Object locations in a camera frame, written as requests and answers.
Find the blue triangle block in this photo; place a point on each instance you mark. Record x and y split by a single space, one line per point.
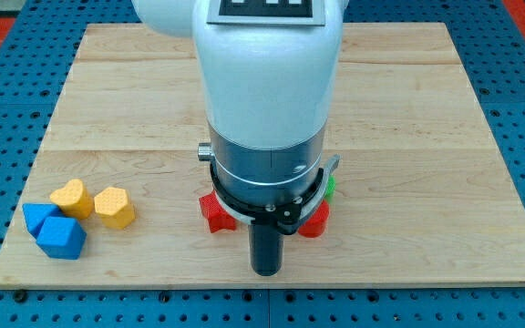
35 215

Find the yellow heart block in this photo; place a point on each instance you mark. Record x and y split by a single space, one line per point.
74 199

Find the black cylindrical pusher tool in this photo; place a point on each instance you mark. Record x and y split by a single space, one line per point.
266 249

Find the yellow hexagon block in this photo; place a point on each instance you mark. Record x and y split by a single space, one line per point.
114 207

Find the black white fiducial marker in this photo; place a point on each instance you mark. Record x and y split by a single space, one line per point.
267 12

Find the blue cube block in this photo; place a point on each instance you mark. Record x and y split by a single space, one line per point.
61 238

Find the red cylinder block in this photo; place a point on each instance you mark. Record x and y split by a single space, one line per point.
317 223

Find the green block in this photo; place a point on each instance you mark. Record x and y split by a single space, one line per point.
330 189

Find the red star block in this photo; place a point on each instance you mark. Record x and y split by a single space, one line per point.
217 217

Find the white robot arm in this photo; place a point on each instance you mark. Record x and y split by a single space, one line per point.
268 73

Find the wooden board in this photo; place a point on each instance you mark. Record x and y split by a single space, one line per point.
423 197

